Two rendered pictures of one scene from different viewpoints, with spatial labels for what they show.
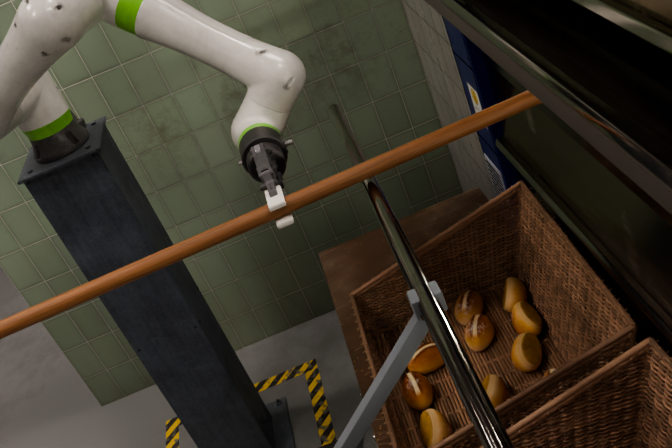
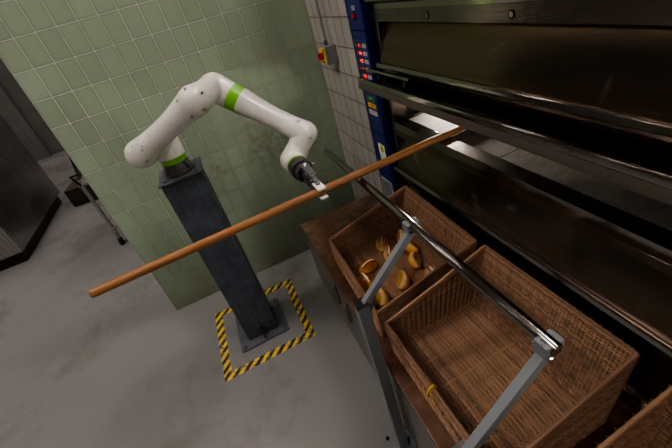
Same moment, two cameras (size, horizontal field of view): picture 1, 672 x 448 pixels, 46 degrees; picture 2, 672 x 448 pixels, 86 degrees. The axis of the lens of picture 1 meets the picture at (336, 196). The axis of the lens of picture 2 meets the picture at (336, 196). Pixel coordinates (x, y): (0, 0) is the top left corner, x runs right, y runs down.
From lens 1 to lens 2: 0.36 m
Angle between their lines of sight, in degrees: 13
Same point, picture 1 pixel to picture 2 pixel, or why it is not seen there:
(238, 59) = (287, 124)
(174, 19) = (255, 103)
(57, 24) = (201, 101)
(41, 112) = (172, 151)
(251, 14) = not seen: hidden behind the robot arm
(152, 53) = (215, 129)
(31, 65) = (182, 122)
